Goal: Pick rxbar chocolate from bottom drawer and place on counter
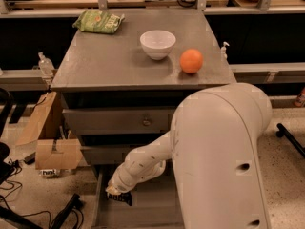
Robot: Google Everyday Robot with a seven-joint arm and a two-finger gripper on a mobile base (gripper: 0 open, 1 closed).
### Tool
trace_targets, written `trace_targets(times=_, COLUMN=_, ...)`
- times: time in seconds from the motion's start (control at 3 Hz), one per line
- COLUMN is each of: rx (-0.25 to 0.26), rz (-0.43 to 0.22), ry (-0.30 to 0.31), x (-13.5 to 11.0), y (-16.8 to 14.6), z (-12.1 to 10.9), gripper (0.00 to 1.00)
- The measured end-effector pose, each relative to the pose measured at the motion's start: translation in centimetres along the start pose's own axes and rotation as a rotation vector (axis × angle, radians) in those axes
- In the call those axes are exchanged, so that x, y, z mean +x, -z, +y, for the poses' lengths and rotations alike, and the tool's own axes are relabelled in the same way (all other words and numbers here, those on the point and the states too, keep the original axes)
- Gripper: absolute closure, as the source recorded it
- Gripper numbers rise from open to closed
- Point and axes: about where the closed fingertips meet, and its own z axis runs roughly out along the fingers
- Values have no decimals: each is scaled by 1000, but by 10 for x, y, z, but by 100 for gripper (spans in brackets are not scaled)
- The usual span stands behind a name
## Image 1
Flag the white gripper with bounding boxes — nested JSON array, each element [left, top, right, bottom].
[[105, 169, 136, 196]]

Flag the black rxbar chocolate bar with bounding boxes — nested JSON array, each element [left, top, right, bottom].
[[106, 192, 132, 206]]

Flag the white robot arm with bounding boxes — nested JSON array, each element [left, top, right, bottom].
[[106, 83, 272, 229]]

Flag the grey middle drawer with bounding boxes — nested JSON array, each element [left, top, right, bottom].
[[81, 145, 134, 165]]

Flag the grey drawer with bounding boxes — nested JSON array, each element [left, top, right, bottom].
[[91, 163, 184, 229], [81, 145, 134, 165], [63, 108, 174, 135]]

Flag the grey bottom drawer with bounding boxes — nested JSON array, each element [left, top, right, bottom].
[[91, 163, 184, 229]]

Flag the grey top drawer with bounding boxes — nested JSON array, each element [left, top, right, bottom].
[[63, 108, 174, 135]]

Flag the grey drawer cabinet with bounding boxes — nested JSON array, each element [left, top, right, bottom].
[[51, 8, 238, 229]]

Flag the black stand base left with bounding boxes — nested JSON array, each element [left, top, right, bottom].
[[49, 194, 84, 229]]

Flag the brown cardboard box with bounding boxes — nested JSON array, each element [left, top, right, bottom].
[[16, 92, 83, 170]]

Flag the black chair left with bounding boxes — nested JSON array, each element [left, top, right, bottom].
[[0, 89, 13, 184]]

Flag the clear sanitizer bottle left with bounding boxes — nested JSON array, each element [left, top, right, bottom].
[[38, 52, 54, 77]]

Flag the orange fruit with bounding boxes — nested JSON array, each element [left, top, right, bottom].
[[179, 49, 203, 73]]

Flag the white ceramic bowl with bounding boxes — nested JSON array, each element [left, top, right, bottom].
[[140, 30, 176, 60]]

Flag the green chip bag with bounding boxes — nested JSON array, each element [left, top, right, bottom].
[[72, 10, 125, 34]]

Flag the white pump bottle right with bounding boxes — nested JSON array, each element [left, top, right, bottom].
[[220, 41, 230, 59]]

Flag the black stand leg right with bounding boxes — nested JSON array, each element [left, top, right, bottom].
[[275, 123, 305, 158]]

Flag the black floor cables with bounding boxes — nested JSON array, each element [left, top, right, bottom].
[[0, 158, 53, 229]]

